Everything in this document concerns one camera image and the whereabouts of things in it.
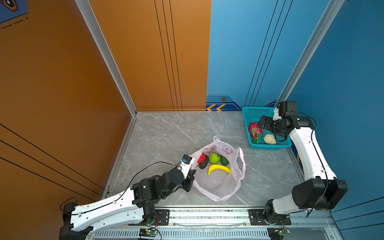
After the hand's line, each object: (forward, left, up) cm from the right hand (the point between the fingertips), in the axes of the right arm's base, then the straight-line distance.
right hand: (264, 125), depth 80 cm
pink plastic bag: (-23, +24, -23) cm, 41 cm away
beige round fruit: (+4, -10, -18) cm, 21 cm away
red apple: (-11, +34, -15) cm, 39 cm away
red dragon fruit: (+8, -1, -16) cm, 18 cm away
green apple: (-9, +26, -19) cm, 34 cm away
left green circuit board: (-45, +60, -25) cm, 79 cm away
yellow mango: (-13, +26, -22) cm, 37 cm away
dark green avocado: (-11, +21, -19) cm, 30 cm away
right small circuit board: (-45, -1, -26) cm, 52 cm away
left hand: (-24, +37, -4) cm, 44 cm away
